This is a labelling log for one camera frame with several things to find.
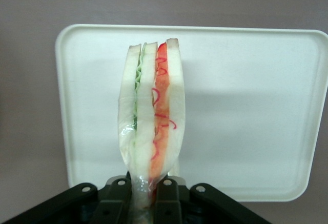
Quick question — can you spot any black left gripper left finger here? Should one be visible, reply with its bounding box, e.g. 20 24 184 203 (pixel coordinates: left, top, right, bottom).
0 175 134 224

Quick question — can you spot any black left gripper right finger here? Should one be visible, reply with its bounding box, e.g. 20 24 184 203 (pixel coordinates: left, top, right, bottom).
153 175 273 224

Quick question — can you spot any triangle sandwich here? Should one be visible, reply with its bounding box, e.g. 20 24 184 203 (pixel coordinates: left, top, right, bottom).
117 37 186 224

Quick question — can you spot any white rectangular plastic tray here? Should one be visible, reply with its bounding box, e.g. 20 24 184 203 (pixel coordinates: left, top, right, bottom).
55 24 328 202

